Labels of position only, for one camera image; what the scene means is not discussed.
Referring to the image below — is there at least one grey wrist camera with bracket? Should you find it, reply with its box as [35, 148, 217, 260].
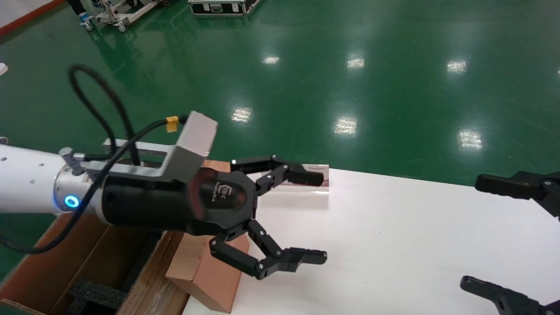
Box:
[59, 111, 218, 184]

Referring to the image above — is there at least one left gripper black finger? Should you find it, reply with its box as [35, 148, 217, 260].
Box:
[209, 219, 328, 280]
[231, 154, 325, 196]

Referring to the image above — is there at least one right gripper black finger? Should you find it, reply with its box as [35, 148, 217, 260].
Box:
[476, 171, 560, 218]
[460, 276, 560, 315]

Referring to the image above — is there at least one black foam block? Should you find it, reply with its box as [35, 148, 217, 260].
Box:
[68, 280, 127, 315]

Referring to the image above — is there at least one black aluminium flight case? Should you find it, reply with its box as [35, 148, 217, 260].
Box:
[189, 0, 262, 17]

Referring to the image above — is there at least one large open cardboard box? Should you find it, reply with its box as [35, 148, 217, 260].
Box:
[0, 212, 191, 315]

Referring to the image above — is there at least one black cable with yellow tag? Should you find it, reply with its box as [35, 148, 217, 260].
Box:
[0, 115, 189, 255]

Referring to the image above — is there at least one small cardboard box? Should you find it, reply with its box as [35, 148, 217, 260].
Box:
[165, 230, 251, 314]

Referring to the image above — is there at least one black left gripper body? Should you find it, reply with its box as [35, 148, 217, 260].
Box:
[94, 168, 259, 240]

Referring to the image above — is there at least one thick black looped cable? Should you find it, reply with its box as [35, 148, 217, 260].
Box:
[68, 64, 141, 167]

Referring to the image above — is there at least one acrylic sign with Chinese text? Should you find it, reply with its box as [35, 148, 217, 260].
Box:
[261, 163, 330, 196]

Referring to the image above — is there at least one white metal wheeled cart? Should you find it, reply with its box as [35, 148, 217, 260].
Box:
[81, 0, 169, 32]

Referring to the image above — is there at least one brown wooden board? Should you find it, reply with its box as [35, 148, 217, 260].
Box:
[203, 160, 231, 173]

